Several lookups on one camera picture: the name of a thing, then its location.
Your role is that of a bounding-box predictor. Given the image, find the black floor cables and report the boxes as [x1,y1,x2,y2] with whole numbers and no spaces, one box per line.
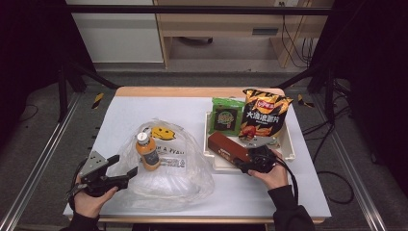
[301,80,354,165]

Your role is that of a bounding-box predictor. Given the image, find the black curtain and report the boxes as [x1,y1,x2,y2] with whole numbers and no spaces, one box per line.
[0,0,94,147]
[307,0,408,195]

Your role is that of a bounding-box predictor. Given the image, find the yellow black tape piece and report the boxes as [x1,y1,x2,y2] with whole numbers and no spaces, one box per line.
[90,92,106,111]
[296,93,316,110]

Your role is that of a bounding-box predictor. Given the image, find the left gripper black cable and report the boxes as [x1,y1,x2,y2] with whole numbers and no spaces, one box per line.
[65,158,89,210]

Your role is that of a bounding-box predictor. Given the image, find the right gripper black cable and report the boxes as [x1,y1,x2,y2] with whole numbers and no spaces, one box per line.
[273,158,356,207]

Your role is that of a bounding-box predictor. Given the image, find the black frame bar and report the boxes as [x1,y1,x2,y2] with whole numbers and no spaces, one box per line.
[61,4,333,16]

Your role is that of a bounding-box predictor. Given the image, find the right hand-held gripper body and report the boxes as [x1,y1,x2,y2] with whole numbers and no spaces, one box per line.
[247,137,280,174]

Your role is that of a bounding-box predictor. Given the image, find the black yellow chips bag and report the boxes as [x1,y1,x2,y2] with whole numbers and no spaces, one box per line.
[238,88,294,141]

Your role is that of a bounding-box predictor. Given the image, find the white cabinet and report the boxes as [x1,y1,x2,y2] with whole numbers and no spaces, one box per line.
[64,0,165,64]

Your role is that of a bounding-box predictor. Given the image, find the white table board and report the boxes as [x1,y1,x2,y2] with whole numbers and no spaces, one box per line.
[63,95,332,219]

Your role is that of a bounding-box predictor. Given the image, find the reddish brown box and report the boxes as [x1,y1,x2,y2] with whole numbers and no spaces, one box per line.
[207,131,253,164]

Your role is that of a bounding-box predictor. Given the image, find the orange juice bottle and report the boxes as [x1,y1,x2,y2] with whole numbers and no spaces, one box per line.
[135,131,161,172]

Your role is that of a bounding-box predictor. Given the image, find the clear plastic bag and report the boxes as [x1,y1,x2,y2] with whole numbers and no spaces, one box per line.
[112,118,216,213]

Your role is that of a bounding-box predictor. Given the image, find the green snack packet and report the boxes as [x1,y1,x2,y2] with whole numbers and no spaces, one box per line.
[208,97,246,137]

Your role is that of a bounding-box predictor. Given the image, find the person's right hand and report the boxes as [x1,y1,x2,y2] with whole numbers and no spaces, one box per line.
[248,150,290,192]

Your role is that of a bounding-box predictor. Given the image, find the black metal stand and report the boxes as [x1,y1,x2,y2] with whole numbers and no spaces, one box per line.
[57,62,121,122]
[275,64,337,123]

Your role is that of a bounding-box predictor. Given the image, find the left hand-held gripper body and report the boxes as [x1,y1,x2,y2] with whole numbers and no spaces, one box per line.
[78,150,130,197]

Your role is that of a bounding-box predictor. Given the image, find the wooden table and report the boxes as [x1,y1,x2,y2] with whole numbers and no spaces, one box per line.
[63,86,332,225]

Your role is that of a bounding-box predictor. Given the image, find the aluminium rail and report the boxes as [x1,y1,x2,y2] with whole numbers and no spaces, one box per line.
[312,94,388,231]
[0,92,83,231]

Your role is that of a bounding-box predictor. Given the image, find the white plastic tray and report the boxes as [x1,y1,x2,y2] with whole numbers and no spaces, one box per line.
[203,110,296,173]

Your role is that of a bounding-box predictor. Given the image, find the black desk cables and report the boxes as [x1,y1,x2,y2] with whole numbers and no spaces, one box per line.
[279,1,318,69]

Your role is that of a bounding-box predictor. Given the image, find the person's left hand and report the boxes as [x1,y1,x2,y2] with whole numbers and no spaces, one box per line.
[73,188,119,219]

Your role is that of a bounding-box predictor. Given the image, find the light wooden desk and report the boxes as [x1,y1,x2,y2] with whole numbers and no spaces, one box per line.
[153,0,333,69]

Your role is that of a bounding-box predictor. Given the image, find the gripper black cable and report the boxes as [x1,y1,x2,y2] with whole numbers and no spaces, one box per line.
[273,158,356,207]
[65,158,89,210]

